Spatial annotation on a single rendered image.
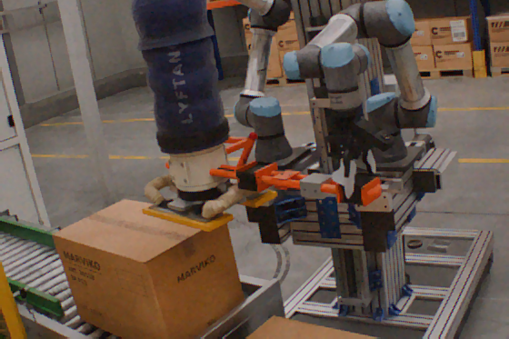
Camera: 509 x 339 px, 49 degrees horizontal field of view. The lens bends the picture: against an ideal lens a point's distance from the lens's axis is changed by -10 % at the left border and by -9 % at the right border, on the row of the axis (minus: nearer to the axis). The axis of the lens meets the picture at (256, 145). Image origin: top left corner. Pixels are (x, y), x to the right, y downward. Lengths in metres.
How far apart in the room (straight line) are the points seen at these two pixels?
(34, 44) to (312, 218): 10.51
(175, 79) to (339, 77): 0.54
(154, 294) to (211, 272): 0.27
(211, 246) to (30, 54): 10.49
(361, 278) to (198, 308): 0.77
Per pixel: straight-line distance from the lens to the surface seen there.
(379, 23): 1.82
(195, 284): 2.10
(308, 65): 1.51
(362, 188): 1.42
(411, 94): 2.02
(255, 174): 1.64
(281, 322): 2.21
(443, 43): 8.96
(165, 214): 1.87
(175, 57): 1.71
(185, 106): 1.74
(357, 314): 2.77
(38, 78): 12.43
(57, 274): 3.11
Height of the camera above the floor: 1.72
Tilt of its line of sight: 15 degrees down
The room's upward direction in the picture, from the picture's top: 10 degrees counter-clockwise
